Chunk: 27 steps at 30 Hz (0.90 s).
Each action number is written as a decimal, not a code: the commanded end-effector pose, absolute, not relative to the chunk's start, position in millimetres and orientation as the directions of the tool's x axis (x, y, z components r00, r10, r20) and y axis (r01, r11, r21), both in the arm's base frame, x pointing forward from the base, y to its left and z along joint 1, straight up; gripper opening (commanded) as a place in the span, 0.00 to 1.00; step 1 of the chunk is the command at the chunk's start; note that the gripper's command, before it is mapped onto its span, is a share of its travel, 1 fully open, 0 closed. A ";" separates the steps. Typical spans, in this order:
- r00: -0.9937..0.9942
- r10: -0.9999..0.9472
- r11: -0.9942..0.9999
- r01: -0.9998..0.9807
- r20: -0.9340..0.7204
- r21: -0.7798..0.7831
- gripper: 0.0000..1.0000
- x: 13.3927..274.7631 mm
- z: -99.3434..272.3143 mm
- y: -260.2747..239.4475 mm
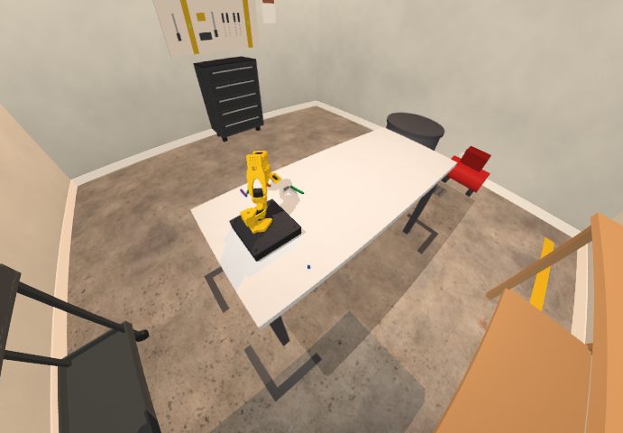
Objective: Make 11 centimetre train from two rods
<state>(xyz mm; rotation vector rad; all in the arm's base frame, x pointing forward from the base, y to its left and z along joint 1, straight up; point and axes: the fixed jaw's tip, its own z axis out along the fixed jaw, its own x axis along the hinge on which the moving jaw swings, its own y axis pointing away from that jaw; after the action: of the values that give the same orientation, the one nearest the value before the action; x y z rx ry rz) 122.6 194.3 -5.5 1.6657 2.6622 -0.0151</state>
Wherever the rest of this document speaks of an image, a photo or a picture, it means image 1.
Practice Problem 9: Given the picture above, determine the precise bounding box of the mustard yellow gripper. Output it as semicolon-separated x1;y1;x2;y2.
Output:
263;164;281;184

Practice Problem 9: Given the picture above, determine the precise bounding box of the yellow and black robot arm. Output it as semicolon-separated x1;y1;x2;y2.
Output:
242;151;272;234

